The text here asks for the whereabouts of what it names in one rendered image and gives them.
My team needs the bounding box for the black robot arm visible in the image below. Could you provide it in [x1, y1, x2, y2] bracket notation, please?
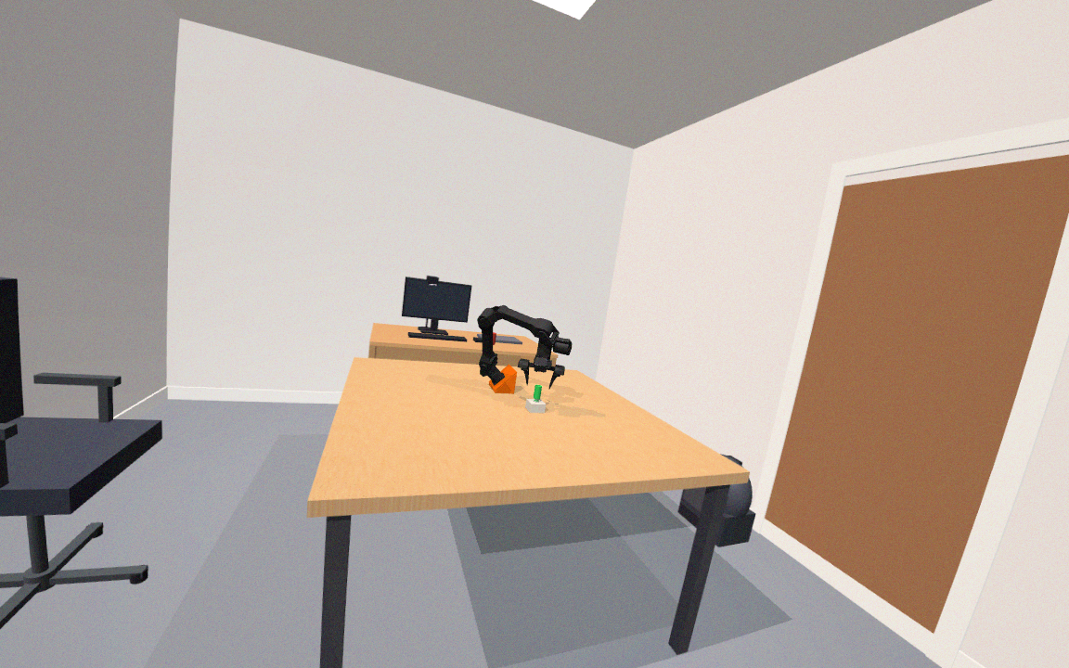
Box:
[477, 305, 572, 386]

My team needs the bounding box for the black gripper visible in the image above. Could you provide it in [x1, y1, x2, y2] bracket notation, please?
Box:
[518, 349, 566, 389]

